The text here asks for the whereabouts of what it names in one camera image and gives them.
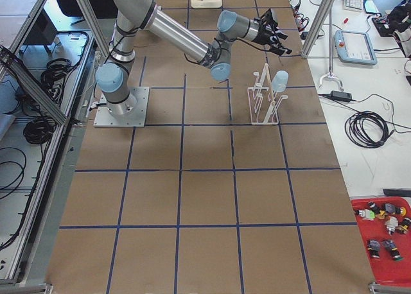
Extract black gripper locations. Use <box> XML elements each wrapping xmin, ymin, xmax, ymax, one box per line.
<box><xmin>252</xmin><ymin>8</ymin><xmax>292</xmax><ymax>55</ymax></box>

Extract light blue plastic cup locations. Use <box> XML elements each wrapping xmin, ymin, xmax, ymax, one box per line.
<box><xmin>272</xmin><ymin>70</ymin><xmax>289</xmax><ymax>92</ymax></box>

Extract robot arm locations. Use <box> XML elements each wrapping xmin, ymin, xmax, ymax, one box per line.
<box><xmin>96</xmin><ymin>0</ymin><xmax>292</xmax><ymax>117</ymax></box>

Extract reacher grabber tool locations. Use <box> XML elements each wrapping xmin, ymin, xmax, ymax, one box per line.
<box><xmin>319</xmin><ymin>10</ymin><xmax>344</xmax><ymax>92</ymax></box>

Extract teach pendant tablet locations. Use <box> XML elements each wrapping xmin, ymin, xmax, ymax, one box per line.
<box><xmin>334</xmin><ymin>30</ymin><xmax>377</xmax><ymax>65</ymax></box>

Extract cream plastic tray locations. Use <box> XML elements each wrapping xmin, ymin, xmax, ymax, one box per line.
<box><xmin>190</xmin><ymin>0</ymin><xmax>222</xmax><ymax>9</ymax></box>

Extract black power adapter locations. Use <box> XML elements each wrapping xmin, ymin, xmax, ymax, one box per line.
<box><xmin>330</xmin><ymin>91</ymin><xmax>353</xmax><ymax>103</ymax></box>

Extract brown paper table cover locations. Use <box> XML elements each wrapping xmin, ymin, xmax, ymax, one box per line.
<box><xmin>46</xmin><ymin>0</ymin><xmax>373</xmax><ymax>293</ymax></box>

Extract red parts tray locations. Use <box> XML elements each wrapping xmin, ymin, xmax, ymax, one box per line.
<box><xmin>351</xmin><ymin>197</ymin><xmax>410</xmax><ymax>288</ymax></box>

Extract white wire cup rack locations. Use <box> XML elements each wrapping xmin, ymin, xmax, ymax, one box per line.
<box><xmin>247</xmin><ymin>63</ymin><xmax>288</xmax><ymax>125</ymax></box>

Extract aluminium frame post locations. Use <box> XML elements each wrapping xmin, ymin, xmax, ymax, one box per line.
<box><xmin>301</xmin><ymin>0</ymin><xmax>334</xmax><ymax>58</ymax></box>

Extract coiled black cable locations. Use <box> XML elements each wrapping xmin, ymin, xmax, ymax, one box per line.
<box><xmin>345</xmin><ymin>111</ymin><xmax>389</xmax><ymax>148</ymax></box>

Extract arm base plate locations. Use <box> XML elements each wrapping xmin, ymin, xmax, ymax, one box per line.
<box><xmin>94</xmin><ymin>87</ymin><xmax>150</xmax><ymax>128</ymax></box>

